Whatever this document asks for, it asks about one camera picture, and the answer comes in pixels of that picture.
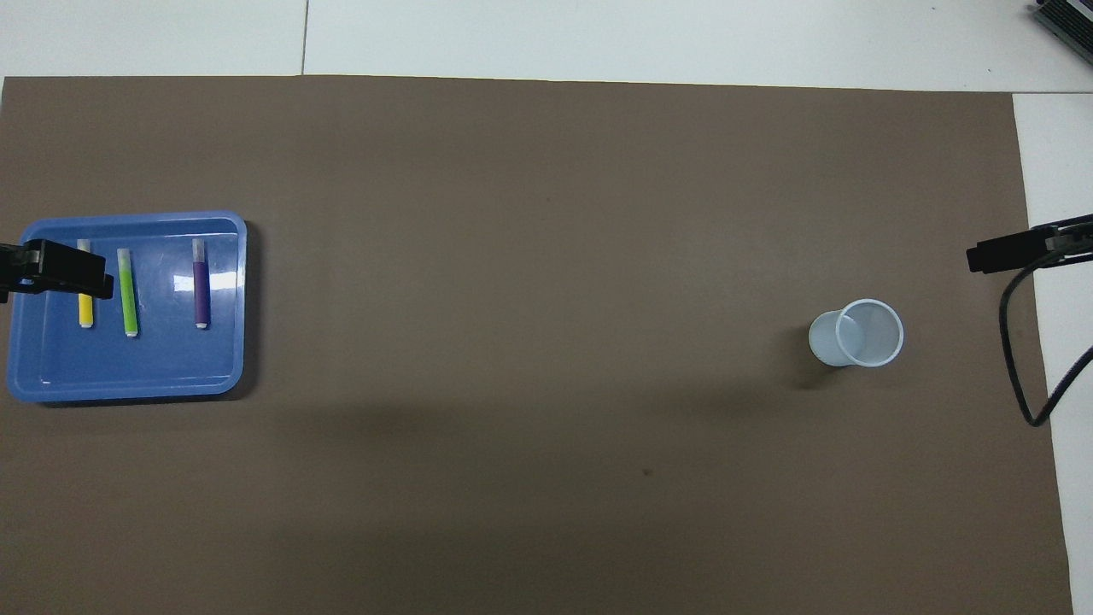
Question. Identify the green highlighter pen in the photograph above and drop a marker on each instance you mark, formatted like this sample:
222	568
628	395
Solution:
128	299

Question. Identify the purple highlighter pen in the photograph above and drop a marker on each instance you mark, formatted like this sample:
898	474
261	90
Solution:
201	295

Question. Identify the yellow highlighter pen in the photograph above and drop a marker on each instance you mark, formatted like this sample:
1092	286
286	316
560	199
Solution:
85	312

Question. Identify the blue plastic tray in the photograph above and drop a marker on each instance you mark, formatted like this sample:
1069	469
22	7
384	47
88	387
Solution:
171	367

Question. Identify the translucent white plastic cup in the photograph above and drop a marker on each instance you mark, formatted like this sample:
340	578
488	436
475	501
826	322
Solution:
856	337

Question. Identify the grey ribbed device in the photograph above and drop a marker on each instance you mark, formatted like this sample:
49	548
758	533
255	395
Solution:
1067	19

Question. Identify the large brown table mat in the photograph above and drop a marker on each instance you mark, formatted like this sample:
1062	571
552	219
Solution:
546	342

